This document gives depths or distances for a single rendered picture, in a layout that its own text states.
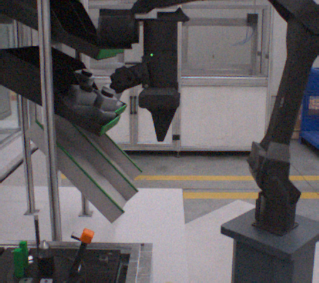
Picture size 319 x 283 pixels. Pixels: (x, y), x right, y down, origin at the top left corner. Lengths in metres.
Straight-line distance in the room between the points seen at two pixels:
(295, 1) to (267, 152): 0.25
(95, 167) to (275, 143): 0.50
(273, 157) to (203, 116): 3.99
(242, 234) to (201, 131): 4.00
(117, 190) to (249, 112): 3.78
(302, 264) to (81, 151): 0.58
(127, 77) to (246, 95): 4.09
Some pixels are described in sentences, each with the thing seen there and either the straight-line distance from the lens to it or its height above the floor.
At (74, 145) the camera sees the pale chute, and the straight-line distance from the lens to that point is 1.07.
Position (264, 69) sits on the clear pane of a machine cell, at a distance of 4.73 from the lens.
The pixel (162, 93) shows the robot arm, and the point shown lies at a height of 1.32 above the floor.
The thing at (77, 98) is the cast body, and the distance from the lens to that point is 0.92.
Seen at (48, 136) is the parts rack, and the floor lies 1.19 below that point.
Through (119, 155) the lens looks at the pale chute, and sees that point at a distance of 1.20.
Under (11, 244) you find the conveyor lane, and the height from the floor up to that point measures 0.96.
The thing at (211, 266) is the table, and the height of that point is 0.86.
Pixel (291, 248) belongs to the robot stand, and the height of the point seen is 1.06.
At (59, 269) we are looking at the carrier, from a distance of 0.81.
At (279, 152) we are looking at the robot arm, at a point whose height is 1.21.
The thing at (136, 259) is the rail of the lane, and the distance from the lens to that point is 0.88.
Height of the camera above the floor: 1.41
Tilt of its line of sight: 13 degrees down
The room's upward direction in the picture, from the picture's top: straight up
